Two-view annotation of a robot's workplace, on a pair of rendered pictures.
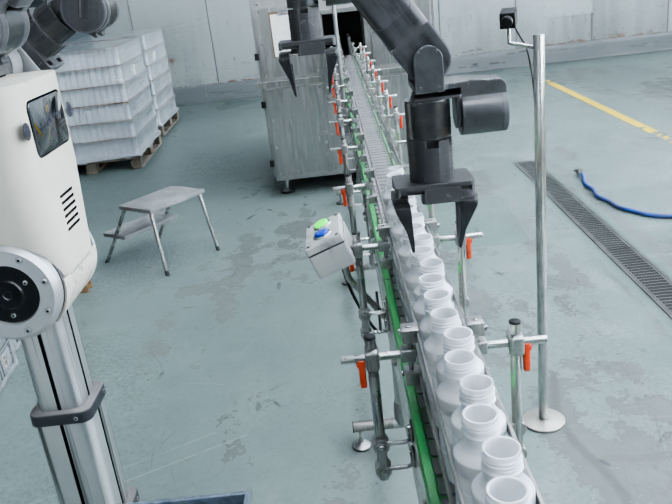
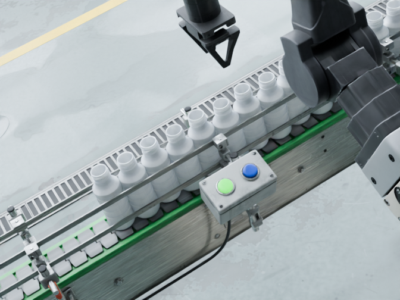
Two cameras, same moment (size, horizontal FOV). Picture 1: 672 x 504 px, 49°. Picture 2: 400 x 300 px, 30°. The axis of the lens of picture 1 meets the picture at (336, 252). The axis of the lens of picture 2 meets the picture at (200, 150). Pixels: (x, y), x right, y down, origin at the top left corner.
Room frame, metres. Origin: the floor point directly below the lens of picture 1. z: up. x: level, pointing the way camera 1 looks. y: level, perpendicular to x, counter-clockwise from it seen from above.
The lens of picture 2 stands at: (1.81, 1.02, 2.17)
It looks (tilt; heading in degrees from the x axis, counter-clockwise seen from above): 42 degrees down; 252
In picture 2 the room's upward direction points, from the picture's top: 19 degrees counter-clockwise
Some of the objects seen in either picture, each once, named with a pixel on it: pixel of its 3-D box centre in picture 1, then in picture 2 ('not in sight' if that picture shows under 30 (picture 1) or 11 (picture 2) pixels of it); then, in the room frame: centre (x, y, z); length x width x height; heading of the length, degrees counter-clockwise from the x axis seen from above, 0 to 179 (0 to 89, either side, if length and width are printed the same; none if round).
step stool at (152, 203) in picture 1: (156, 226); not in sight; (4.53, 1.12, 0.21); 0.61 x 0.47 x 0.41; 52
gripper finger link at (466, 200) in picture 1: (447, 214); not in sight; (0.93, -0.15, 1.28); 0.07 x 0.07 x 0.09; 89
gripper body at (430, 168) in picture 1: (430, 164); not in sight; (0.94, -0.14, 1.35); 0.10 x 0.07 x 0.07; 89
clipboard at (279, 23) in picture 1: (286, 33); not in sight; (5.62, 0.17, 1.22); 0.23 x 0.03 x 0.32; 89
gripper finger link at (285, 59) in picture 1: (300, 69); (216, 41); (1.39, 0.03, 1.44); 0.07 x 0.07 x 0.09; 88
